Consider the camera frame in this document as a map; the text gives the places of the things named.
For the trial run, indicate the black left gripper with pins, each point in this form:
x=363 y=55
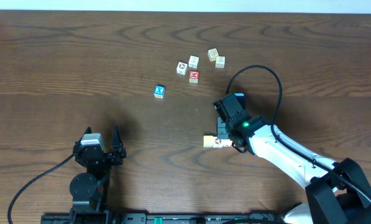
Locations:
x=107 y=155

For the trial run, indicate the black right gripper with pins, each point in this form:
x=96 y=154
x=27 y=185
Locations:
x=229 y=137

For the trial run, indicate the red A wooden block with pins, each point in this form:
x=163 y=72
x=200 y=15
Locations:
x=226 y=143

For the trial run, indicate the soccer ball wooden block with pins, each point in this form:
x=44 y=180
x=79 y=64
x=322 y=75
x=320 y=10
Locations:
x=217 y=143

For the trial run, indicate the yellow top wooden block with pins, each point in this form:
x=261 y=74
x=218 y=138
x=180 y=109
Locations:
x=208 y=141

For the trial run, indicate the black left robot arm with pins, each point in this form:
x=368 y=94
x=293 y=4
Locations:
x=90 y=189

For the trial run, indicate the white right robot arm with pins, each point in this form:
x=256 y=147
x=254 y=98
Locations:
x=337 y=192

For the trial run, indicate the plain engraved wooden block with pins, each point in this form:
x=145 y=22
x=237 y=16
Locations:
x=220 y=62

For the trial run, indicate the red M wooden block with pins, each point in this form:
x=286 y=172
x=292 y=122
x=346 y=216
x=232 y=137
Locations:
x=194 y=76

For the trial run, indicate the blue X wooden block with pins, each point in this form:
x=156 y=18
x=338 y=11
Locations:
x=159 y=91

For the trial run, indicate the yellow sided wooden block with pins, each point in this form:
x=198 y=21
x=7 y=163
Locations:
x=212 y=54

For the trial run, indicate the blue sided wooden block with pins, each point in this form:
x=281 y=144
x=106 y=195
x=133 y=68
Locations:
x=193 y=61

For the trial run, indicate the brown circle wooden block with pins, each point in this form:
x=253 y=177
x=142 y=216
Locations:
x=181 y=68

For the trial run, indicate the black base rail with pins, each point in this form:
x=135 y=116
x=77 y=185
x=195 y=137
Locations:
x=143 y=218

